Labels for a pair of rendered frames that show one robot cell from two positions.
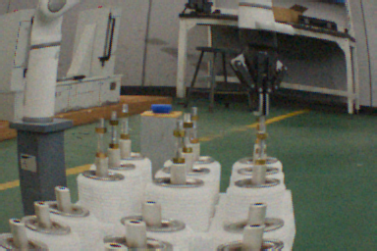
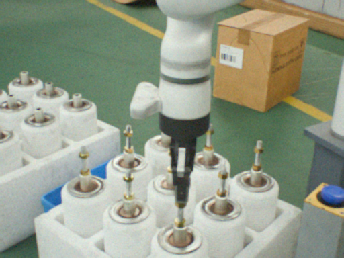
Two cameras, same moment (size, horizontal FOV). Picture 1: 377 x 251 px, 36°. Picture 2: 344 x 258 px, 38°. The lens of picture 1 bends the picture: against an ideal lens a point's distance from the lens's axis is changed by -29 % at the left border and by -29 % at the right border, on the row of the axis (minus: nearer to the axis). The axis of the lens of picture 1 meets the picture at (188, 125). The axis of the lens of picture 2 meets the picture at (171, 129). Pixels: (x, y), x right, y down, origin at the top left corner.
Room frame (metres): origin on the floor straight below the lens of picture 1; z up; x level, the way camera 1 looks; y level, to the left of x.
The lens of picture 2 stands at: (1.70, -0.67, 0.79)
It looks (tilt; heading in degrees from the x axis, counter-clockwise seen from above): 27 degrees down; 125
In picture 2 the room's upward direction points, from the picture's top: 1 degrees clockwise
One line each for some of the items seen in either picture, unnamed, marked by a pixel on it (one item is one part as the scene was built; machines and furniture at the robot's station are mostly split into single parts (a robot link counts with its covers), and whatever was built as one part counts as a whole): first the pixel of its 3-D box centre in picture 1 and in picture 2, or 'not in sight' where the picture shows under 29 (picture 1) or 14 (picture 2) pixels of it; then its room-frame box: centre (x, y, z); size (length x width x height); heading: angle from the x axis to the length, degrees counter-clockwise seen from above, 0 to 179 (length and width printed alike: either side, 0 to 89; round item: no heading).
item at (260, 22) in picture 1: (261, 17); (171, 88); (1.33, -0.13, 0.52); 0.11 x 0.09 x 0.06; 31
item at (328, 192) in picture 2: (161, 110); (333, 195); (1.53, 0.05, 0.32); 0.04 x 0.04 x 0.02
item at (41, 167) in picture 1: (41, 184); (340, 191); (1.48, 0.34, 0.15); 0.15 x 0.15 x 0.30; 67
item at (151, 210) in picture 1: (151, 215); (39, 115); (0.81, 0.04, 0.26); 0.02 x 0.02 x 0.03
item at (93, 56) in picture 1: (45, 56); not in sight; (4.38, 0.98, 0.45); 1.51 x 0.57 x 0.74; 157
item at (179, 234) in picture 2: not in sight; (179, 232); (1.34, -0.12, 0.26); 0.02 x 0.02 x 0.03
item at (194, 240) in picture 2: (258, 161); (179, 238); (1.34, -0.12, 0.25); 0.08 x 0.08 x 0.01
